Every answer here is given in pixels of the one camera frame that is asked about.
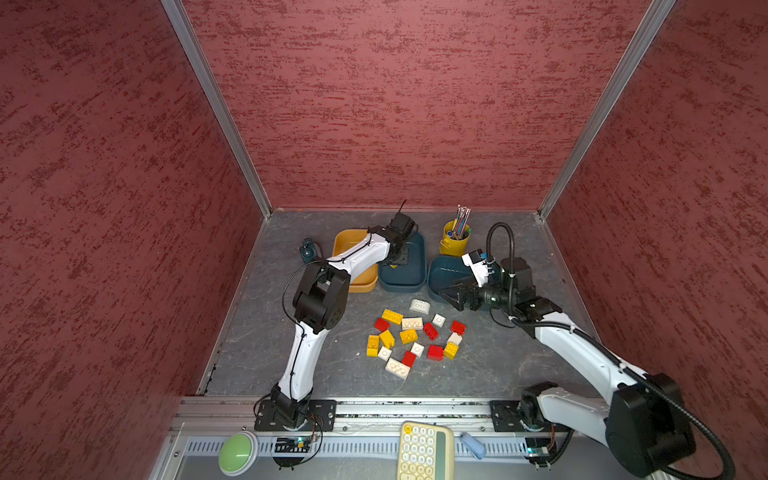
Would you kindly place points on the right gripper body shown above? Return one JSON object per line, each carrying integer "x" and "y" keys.
{"x": 490, "y": 294}

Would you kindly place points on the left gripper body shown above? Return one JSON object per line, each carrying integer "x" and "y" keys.
{"x": 401, "y": 258}

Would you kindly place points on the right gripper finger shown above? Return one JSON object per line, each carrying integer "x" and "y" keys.
{"x": 457, "y": 288}
{"x": 454, "y": 298}

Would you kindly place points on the teal bin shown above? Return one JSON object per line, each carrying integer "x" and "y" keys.
{"x": 444, "y": 271}
{"x": 411, "y": 277}

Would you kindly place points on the white curved lego top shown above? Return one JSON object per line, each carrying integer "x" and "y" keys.
{"x": 420, "y": 306}

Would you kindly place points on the yellow rectangular bin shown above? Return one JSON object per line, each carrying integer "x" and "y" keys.
{"x": 345, "y": 240}

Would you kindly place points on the long yellow lego top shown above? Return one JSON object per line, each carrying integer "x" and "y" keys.
{"x": 392, "y": 317}

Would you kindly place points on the red lego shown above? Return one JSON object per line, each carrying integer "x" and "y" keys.
{"x": 458, "y": 328}
{"x": 435, "y": 353}
{"x": 430, "y": 331}
{"x": 409, "y": 359}
{"x": 381, "y": 325}

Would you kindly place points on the small white lego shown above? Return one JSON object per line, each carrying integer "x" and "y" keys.
{"x": 438, "y": 320}
{"x": 417, "y": 349}
{"x": 384, "y": 353}

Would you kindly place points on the white long lego bottom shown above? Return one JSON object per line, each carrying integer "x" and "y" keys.
{"x": 397, "y": 368}

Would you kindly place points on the white long lego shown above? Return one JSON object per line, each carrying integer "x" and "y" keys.
{"x": 412, "y": 323}
{"x": 397, "y": 368}

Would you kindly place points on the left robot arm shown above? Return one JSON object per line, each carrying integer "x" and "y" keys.
{"x": 319, "y": 304}

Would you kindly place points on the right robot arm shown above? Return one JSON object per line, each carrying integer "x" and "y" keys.
{"x": 641, "y": 418}

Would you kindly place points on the white lego right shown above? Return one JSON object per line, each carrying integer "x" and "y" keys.
{"x": 455, "y": 338}

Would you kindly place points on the white long lego middle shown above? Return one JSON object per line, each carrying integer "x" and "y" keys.
{"x": 412, "y": 323}

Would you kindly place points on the yellow pen cup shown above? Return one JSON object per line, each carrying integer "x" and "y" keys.
{"x": 454, "y": 242}

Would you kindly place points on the pens in cup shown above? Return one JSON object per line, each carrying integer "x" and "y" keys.
{"x": 459, "y": 226}

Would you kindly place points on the small teal bottle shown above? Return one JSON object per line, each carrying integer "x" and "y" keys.
{"x": 310, "y": 251}

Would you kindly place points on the blue eraser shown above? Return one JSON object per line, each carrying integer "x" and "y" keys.
{"x": 473, "y": 445}

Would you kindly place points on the yellow green calculator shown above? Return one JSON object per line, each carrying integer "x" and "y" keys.
{"x": 425, "y": 452}

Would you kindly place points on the right circuit board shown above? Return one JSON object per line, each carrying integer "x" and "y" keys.
{"x": 536, "y": 447}

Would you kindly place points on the circuit board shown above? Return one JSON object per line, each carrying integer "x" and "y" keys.
{"x": 536, "y": 447}
{"x": 292, "y": 445}

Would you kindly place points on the left circuit board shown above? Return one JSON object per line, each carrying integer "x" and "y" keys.
{"x": 292, "y": 445}

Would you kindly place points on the green round button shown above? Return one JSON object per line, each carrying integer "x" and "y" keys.
{"x": 238, "y": 454}

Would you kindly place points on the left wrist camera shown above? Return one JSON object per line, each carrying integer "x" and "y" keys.
{"x": 399, "y": 229}

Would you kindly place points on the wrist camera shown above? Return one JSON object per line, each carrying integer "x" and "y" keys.
{"x": 399, "y": 229}
{"x": 480, "y": 264}

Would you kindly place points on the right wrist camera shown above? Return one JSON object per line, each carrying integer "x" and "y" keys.
{"x": 480, "y": 264}

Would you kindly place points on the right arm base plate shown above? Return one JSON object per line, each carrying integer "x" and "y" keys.
{"x": 507, "y": 415}

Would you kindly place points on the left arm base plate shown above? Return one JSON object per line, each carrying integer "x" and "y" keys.
{"x": 321, "y": 414}

